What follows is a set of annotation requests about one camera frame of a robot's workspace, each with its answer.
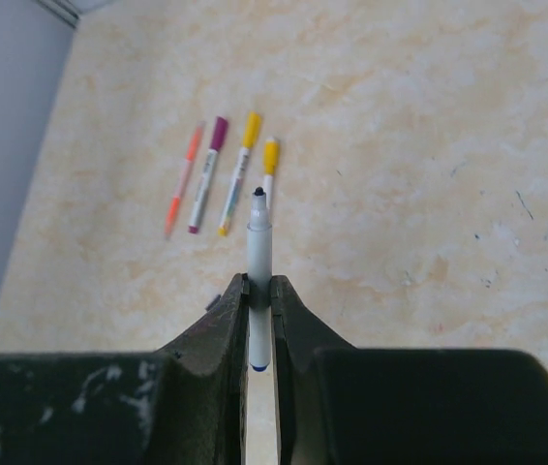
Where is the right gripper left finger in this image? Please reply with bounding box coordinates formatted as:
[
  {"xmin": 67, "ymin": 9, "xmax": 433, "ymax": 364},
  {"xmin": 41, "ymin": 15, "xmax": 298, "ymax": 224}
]
[{"xmin": 0, "ymin": 274, "xmax": 248, "ymax": 464}]

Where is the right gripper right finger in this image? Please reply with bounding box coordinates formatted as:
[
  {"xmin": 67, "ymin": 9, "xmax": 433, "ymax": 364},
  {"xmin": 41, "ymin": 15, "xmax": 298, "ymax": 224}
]
[{"xmin": 270, "ymin": 276, "xmax": 548, "ymax": 464}]

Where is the orange pen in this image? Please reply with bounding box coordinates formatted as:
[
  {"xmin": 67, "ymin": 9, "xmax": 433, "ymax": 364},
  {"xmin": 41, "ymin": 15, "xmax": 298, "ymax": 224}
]
[{"xmin": 164, "ymin": 121, "xmax": 205, "ymax": 239}]

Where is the white blue marker pen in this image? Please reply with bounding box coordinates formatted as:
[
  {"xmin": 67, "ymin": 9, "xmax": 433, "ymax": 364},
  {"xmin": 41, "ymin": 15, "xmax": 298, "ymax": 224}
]
[{"xmin": 247, "ymin": 187, "xmax": 272, "ymax": 372}]

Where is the white purple marker pen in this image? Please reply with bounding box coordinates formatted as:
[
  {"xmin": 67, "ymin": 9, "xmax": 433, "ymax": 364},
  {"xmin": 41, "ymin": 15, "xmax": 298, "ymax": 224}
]
[{"xmin": 186, "ymin": 115, "xmax": 230, "ymax": 235}]

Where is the purple pen cap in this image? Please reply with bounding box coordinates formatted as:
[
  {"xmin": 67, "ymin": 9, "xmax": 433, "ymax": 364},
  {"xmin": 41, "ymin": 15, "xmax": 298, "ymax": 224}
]
[{"xmin": 209, "ymin": 116, "xmax": 228, "ymax": 152}]

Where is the blue pen cap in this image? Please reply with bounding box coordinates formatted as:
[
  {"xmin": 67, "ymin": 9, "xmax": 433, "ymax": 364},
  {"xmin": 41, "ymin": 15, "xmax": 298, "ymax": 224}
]
[{"xmin": 205, "ymin": 294, "xmax": 221, "ymax": 312}]

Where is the white yellow marker pen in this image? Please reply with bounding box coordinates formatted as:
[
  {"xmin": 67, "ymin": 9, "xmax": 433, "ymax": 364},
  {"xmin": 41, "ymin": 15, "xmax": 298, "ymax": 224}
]
[{"xmin": 217, "ymin": 110, "xmax": 263, "ymax": 237}]

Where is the yellow pen cap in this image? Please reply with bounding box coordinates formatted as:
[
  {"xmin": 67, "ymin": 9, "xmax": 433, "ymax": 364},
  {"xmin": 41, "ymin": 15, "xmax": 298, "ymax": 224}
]
[
  {"xmin": 263, "ymin": 138, "xmax": 280, "ymax": 176},
  {"xmin": 241, "ymin": 111, "xmax": 261, "ymax": 149}
]

